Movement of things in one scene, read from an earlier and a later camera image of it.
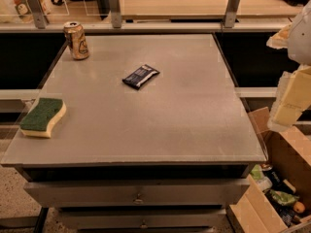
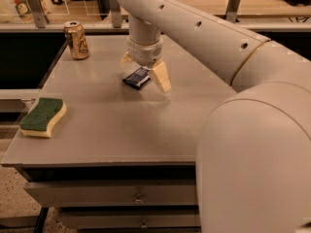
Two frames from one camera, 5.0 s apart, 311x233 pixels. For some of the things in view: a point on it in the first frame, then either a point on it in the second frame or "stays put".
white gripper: [300, 39] → [145, 54]
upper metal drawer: [136, 193] stays put
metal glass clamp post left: [33, 1] stays put
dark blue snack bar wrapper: [140, 75] stays put
